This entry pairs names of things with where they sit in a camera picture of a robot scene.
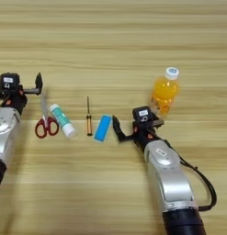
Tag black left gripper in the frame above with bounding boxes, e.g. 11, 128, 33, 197
0, 72, 44, 116

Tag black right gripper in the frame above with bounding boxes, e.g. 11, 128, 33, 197
111, 114, 166, 153

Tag blue rectangular eraser block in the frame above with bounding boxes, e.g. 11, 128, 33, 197
93, 114, 113, 143

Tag orange juice bottle white cap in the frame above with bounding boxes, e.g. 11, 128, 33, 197
149, 66, 181, 119

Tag green and white glue stick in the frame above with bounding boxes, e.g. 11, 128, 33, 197
49, 103, 78, 140

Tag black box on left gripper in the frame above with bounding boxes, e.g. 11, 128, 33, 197
0, 72, 21, 91

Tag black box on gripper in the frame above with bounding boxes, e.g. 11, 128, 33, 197
131, 106, 153, 124
0, 72, 21, 91

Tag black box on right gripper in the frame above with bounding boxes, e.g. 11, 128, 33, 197
131, 106, 153, 124

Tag red handled scissors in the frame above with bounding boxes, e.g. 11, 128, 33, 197
34, 91, 61, 140

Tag screwdriver with amber handle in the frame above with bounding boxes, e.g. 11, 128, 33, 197
85, 95, 94, 137

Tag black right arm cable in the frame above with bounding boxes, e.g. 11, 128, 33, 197
163, 139, 218, 213

